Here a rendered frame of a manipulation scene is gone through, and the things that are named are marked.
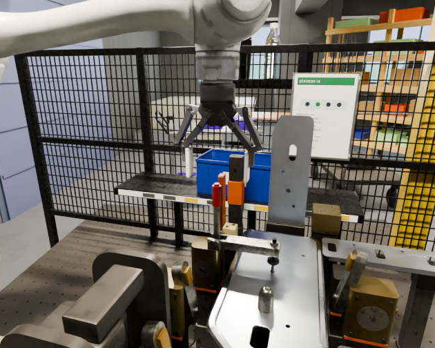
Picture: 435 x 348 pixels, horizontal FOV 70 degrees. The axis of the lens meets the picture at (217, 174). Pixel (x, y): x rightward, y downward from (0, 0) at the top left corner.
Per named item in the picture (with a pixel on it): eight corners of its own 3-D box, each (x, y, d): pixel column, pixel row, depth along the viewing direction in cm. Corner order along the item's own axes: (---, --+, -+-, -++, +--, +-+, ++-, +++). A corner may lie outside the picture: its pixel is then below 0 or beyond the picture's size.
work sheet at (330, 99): (349, 161, 115) (361, 72, 105) (286, 156, 121) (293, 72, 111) (349, 159, 117) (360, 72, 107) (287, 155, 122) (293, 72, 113)
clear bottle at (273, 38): (278, 79, 119) (282, 21, 113) (262, 79, 121) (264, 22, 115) (280, 79, 125) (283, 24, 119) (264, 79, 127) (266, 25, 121)
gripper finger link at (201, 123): (213, 114, 66) (208, 109, 65) (182, 150, 70) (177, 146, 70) (218, 112, 69) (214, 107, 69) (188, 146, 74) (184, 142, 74)
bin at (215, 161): (276, 204, 106) (278, 167, 102) (195, 192, 116) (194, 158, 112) (284, 188, 120) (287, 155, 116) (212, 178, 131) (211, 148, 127)
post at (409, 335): (419, 360, 86) (443, 271, 77) (399, 356, 87) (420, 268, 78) (413, 346, 90) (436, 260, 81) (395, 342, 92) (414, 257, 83)
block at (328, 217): (328, 315, 102) (342, 215, 90) (302, 311, 104) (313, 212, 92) (326, 300, 109) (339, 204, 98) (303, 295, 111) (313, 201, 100)
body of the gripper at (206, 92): (192, 81, 63) (193, 128, 66) (233, 82, 61) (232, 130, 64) (204, 81, 70) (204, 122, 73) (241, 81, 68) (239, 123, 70)
